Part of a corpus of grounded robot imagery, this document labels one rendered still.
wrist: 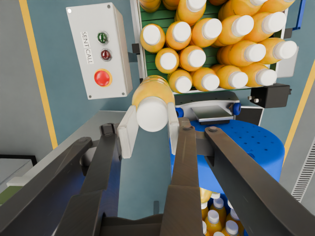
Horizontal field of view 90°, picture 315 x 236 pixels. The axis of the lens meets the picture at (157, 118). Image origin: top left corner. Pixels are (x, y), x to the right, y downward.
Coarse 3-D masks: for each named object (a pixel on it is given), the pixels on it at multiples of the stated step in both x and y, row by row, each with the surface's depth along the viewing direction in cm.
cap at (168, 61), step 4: (168, 52) 37; (164, 56) 37; (168, 56) 37; (172, 56) 37; (160, 60) 38; (164, 60) 38; (168, 60) 38; (172, 60) 38; (176, 60) 38; (164, 64) 38; (168, 64) 38; (172, 64) 38; (164, 68) 38; (168, 68) 38
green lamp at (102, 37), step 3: (99, 33) 34; (102, 33) 34; (99, 36) 34; (102, 36) 34; (105, 36) 34; (99, 39) 34; (102, 39) 34; (105, 39) 34; (102, 42) 34; (105, 42) 35
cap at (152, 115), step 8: (144, 104) 18; (152, 104) 18; (160, 104) 18; (136, 112) 19; (144, 112) 18; (152, 112) 18; (160, 112) 18; (144, 120) 19; (152, 120) 19; (160, 120) 19; (144, 128) 19; (152, 128) 19; (160, 128) 19
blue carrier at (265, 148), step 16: (224, 128) 48; (240, 128) 47; (256, 128) 46; (240, 144) 39; (256, 144) 38; (272, 144) 37; (256, 160) 32; (272, 160) 32; (208, 176) 33; (272, 176) 33; (208, 208) 71
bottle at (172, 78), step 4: (172, 72) 46; (176, 72) 43; (180, 72) 42; (184, 72) 42; (168, 76) 50; (172, 76) 43; (176, 76) 42; (180, 76) 41; (184, 76) 41; (188, 76) 42; (168, 80) 48; (172, 80) 43; (176, 80) 41; (192, 80) 44; (172, 84) 43; (172, 88) 44; (176, 88) 42; (176, 92) 44; (180, 92) 43
